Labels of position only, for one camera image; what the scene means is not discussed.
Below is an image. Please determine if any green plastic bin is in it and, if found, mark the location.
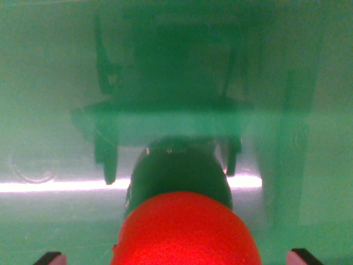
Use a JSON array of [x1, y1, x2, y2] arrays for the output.
[[0, 0, 353, 265]]

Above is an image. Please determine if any orange round fruit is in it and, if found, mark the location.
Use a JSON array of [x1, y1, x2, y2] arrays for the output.
[[109, 192, 263, 265]]

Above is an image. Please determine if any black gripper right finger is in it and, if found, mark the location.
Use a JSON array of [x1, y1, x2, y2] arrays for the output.
[[285, 248, 327, 265]]

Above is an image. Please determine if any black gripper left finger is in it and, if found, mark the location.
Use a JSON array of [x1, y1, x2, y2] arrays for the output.
[[33, 251, 68, 265]]

